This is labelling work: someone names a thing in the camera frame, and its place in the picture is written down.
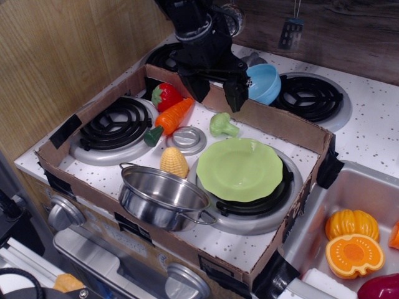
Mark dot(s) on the orange toy piece at edge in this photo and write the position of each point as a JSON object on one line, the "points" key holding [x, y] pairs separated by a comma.
{"points": [[393, 241]]}

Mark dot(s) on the silver centre stove knob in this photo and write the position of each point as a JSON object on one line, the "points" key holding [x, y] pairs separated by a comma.
{"points": [[189, 140]]}

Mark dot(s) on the silver toy sink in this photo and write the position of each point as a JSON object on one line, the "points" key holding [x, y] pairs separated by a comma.
{"points": [[356, 188]]}

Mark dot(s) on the back left black burner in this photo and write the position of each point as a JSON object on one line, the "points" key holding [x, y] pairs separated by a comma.
{"points": [[160, 57]]}

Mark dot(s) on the black burner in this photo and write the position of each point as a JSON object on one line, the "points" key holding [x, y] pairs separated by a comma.
{"points": [[122, 123], [263, 206], [160, 57], [311, 98]]}

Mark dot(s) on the light blue plastic bowl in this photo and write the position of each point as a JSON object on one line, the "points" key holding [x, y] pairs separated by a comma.
{"points": [[265, 83]]}

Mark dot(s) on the left silver oven knob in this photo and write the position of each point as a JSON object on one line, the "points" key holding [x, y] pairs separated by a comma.
{"points": [[64, 214]]}

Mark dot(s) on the front right black burner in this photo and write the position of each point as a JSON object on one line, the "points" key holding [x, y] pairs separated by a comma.
{"points": [[263, 206]]}

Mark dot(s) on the hanging silver slotted spatula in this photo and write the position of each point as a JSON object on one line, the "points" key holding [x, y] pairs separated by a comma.
{"points": [[292, 30]]}

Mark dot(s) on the front left black burner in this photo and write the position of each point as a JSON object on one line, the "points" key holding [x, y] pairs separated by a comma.
{"points": [[122, 123]]}

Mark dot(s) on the yellow toy corn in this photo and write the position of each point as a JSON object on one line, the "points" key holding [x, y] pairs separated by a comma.
{"points": [[173, 161]]}

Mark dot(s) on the dark red toy pepper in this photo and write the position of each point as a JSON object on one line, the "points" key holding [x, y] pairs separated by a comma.
{"points": [[385, 286]]}

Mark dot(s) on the hanging silver strainer ladle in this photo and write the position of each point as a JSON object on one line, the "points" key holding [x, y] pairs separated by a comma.
{"points": [[235, 18]]}

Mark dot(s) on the orange toy carrot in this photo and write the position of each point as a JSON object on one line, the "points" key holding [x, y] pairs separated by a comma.
{"points": [[168, 121]]}

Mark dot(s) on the brown cardboard fence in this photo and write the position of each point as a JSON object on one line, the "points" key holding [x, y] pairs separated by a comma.
{"points": [[261, 119]]}

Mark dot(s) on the green toy broccoli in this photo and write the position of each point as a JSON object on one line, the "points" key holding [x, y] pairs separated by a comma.
{"points": [[220, 124]]}

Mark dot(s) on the cut orange pumpkin half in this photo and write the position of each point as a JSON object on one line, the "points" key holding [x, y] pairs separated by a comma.
{"points": [[354, 255]]}

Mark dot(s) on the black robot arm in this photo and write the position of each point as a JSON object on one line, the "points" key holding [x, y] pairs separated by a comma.
{"points": [[193, 14]]}

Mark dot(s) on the orange toy pumpkin half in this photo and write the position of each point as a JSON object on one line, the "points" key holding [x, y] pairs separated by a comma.
{"points": [[347, 222]]}

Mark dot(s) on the red toy strawberry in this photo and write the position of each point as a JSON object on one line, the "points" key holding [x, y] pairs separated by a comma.
{"points": [[165, 96]]}

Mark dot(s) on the silver oven door handle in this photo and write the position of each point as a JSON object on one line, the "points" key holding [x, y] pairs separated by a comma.
{"points": [[108, 271]]}

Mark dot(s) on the silver stove knob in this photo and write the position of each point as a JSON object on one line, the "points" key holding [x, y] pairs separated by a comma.
{"points": [[189, 140], [253, 59]]}

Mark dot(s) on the stainless steel pot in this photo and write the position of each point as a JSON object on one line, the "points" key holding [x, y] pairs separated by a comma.
{"points": [[162, 199]]}

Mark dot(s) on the silver back stove knob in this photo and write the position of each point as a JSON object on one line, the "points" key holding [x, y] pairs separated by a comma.
{"points": [[253, 59]]}

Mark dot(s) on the back right black burner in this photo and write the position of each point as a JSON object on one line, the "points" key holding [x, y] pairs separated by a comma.
{"points": [[311, 98]]}

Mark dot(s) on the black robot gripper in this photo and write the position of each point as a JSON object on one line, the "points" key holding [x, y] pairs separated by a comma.
{"points": [[206, 55]]}

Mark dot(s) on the light green plastic plate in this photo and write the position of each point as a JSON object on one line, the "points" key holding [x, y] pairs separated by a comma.
{"points": [[240, 169]]}

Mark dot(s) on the silver oven knob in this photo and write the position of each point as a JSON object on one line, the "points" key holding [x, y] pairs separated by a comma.
{"points": [[184, 283], [64, 214]]}

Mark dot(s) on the orange toy below stove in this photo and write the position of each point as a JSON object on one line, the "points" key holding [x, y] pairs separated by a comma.
{"points": [[67, 283]]}

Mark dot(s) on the right silver oven knob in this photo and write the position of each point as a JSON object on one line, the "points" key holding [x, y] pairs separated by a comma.
{"points": [[184, 283]]}

